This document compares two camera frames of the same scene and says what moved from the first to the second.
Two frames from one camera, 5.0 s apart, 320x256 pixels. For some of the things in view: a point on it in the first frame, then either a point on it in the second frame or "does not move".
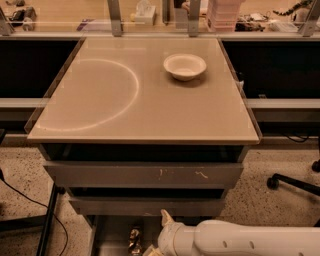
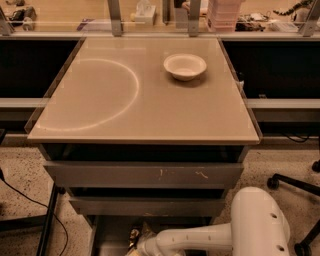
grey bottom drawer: [110, 232] does not move
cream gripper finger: [166, 218] → [146, 232]
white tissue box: [144, 13] does not move
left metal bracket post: [115, 16] does not move
